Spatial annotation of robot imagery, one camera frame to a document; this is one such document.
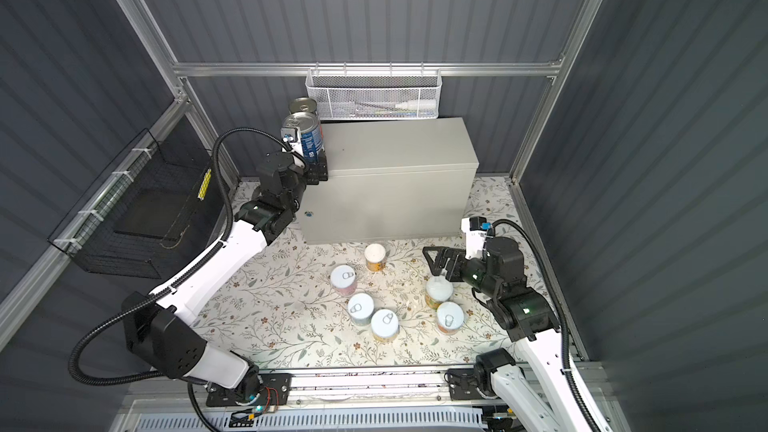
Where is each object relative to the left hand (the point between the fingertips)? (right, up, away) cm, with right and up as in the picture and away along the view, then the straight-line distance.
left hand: (301, 150), depth 75 cm
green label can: (+14, -42, +6) cm, 45 cm away
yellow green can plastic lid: (+37, -38, +9) cm, 53 cm away
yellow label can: (+21, -46, +4) cm, 51 cm away
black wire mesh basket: (-37, -16, 0) cm, 40 cm away
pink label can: (+9, -36, +12) cm, 39 cm away
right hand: (+35, -25, -5) cm, 43 cm away
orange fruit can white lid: (+18, -29, +16) cm, 38 cm away
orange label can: (+38, -44, +4) cm, 58 cm away
